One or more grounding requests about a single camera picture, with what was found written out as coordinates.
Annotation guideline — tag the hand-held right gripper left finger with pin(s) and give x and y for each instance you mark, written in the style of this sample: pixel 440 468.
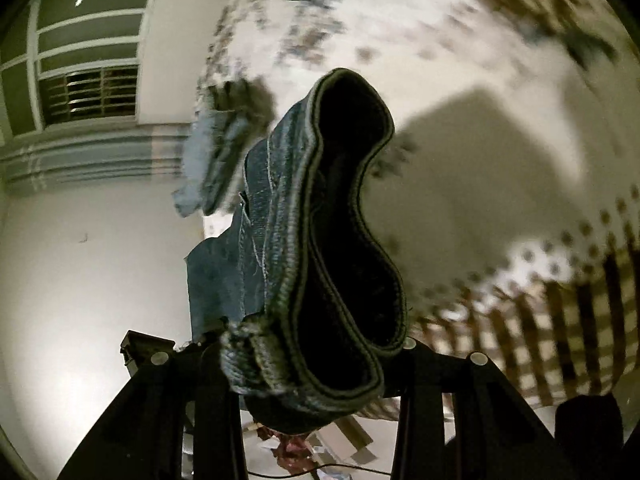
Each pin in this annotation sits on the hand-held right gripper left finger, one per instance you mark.
pixel 210 410

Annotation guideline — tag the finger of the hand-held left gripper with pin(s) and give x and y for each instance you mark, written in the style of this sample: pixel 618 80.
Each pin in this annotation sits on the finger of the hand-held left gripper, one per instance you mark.
pixel 142 350

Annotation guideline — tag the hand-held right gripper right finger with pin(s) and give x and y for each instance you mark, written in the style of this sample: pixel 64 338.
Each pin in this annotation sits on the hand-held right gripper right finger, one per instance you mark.
pixel 425 410

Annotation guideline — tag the dark blue jeans pants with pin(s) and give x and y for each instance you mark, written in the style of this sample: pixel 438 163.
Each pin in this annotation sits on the dark blue jeans pants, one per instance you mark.
pixel 280 210

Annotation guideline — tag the grey-green curtain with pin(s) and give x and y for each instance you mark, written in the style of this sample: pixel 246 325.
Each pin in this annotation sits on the grey-green curtain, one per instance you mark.
pixel 90 157

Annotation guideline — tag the bed with floral sheet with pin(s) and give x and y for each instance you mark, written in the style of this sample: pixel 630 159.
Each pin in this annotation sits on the bed with floral sheet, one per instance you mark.
pixel 500 150

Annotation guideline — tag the window with metal grille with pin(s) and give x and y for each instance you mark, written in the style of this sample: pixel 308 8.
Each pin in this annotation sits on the window with metal grille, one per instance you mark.
pixel 85 60

